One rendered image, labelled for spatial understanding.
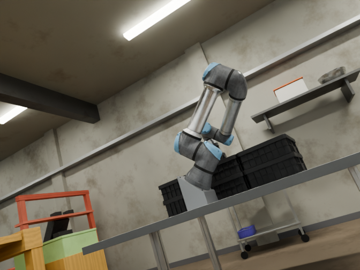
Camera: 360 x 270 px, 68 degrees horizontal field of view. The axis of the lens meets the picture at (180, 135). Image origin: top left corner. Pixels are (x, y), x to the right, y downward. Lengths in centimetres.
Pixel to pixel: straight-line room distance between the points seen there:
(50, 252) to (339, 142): 367
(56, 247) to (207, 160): 185
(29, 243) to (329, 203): 351
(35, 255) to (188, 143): 171
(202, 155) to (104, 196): 425
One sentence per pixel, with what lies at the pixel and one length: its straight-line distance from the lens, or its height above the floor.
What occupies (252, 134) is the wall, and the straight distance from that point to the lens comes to 430.
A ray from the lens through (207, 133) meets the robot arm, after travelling 168.
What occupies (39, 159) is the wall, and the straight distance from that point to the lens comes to 696.
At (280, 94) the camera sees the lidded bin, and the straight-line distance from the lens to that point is 389.
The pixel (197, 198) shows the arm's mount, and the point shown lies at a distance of 141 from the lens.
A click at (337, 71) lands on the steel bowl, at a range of 396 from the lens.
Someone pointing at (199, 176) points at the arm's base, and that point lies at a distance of 143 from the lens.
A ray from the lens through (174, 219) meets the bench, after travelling 129.
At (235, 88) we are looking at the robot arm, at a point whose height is 121.
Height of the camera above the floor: 67
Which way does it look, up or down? 17 degrees up
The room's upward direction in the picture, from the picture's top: 19 degrees counter-clockwise
